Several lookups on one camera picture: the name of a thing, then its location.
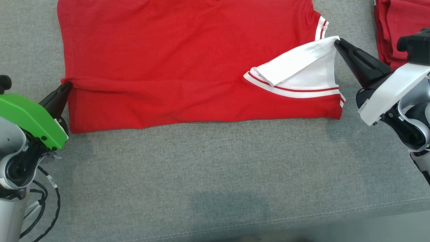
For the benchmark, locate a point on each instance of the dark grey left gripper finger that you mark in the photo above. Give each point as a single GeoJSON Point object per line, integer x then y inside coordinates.
{"type": "Point", "coordinates": [53, 99]}
{"type": "Point", "coordinates": [63, 104]}

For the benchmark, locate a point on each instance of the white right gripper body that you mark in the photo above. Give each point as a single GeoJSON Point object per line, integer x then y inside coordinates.
{"type": "Point", "coordinates": [393, 90]}

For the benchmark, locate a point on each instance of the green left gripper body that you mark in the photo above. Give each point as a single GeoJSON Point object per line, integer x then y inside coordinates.
{"type": "Point", "coordinates": [30, 117]}

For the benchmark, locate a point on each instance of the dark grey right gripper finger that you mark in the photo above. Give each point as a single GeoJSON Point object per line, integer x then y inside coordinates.
{"type": "Point", "coordinates": [368, 62]}
{"type": "Point", "coordinates": [356, 70]}

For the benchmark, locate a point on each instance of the red shorts with white stripe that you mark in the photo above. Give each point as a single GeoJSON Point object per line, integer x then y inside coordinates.
{"type": "Point", "coordinates": [393, 33]}

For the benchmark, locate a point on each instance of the red basketball jersey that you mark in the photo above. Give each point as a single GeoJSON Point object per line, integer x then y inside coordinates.
{"type": "Point", "coordinates": [168, 60]}

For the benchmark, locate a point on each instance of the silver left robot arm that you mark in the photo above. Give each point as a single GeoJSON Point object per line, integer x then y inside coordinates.
{"type": "Point", "coordinates": [13, 168]}

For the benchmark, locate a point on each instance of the grey fabric sofa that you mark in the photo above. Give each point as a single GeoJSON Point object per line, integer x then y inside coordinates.
{"type": "Point", "coordinates": [218, 174]}

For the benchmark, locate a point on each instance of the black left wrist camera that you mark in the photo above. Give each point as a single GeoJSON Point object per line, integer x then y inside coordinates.
{"type": "Point", "coordinates": [4, 84]}

